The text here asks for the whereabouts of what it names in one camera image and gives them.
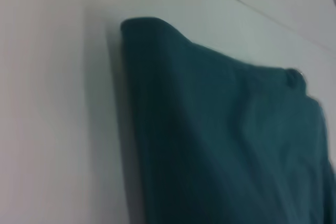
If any teal t-shirt with beige print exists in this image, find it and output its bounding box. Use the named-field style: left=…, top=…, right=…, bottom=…
left=120, top=17, right=336, bottom=224

